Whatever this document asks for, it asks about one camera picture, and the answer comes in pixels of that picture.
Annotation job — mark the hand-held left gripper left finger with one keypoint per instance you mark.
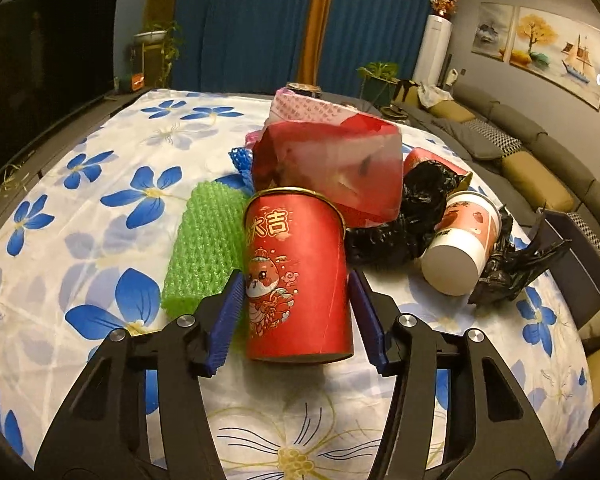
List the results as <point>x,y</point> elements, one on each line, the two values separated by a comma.
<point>225,320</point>

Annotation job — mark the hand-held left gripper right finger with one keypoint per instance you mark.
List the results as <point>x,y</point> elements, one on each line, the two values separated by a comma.
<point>367,320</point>

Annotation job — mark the red cartoon print paper can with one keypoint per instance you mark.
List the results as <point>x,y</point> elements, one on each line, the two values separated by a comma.
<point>295,260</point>

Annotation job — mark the blue foam net sleeve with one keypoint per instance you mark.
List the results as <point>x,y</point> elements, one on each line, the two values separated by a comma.
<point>240,162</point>

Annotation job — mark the dark grey bin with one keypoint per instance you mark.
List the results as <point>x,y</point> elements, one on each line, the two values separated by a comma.
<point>582,260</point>

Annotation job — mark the green foam net sleeve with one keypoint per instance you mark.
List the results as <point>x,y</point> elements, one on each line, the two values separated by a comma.
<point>205,240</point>

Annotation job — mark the crumpled black plastic bag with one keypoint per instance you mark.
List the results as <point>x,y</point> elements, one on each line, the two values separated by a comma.
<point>410,210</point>
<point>510,270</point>

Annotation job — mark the white and red paper cup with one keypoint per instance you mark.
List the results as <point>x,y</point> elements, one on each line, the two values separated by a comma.
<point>460,245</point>

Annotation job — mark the red plastic bag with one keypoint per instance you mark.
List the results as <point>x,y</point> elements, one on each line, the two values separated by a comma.
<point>330,170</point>

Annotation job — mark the blue flower print tablecloth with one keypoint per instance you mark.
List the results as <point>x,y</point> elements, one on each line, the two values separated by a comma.
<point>105,210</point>

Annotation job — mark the large mustard cushion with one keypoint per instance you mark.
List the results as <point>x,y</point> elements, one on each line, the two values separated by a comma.
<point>535,180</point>

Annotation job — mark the pink plastic bag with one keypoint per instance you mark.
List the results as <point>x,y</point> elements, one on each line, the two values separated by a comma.
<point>305,106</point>

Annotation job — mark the large checkered cushion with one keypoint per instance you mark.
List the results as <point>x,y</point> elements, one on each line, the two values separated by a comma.
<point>495,136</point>

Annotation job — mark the small mustard cushion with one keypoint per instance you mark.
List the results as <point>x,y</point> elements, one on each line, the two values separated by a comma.
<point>450,111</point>

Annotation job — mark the white cloth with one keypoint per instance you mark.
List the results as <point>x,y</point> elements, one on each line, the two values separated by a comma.
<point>434,94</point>

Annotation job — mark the small brown stool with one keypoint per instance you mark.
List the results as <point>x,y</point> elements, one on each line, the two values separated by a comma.
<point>305,90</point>

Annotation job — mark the small checkered cushion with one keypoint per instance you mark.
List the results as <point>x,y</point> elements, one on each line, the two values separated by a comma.
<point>597,245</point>

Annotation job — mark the green potted plant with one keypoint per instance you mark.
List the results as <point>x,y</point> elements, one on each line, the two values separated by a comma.
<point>377,72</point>

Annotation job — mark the small orange box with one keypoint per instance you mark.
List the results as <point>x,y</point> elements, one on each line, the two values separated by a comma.
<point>137,81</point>

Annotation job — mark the grey sofa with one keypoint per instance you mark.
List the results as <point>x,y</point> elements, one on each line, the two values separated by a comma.
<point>545,125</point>

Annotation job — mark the trailing green plant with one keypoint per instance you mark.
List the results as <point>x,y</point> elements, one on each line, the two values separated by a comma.
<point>167,50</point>

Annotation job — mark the white standing air conditioner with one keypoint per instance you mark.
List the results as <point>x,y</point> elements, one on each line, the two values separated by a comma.
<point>432,50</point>

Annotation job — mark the white bowl planter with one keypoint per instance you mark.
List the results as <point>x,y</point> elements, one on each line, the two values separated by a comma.
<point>150,36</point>

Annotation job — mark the blue curtain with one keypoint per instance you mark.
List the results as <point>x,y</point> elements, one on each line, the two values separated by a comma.
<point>385,15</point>
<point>240,25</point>

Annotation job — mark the orange curtain strip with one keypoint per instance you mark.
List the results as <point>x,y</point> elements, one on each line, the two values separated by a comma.
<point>317,20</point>

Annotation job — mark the black television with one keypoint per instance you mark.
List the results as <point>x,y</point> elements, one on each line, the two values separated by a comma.
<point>45,70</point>

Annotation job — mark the grey landscape painting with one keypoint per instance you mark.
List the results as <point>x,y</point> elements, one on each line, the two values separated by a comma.
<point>495,32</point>

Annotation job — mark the yellow tree and sailboat painting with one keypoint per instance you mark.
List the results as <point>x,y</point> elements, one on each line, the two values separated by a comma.
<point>555,55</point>

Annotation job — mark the red and gold flower ornament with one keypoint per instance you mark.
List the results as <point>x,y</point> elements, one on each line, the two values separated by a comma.
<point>444,4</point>

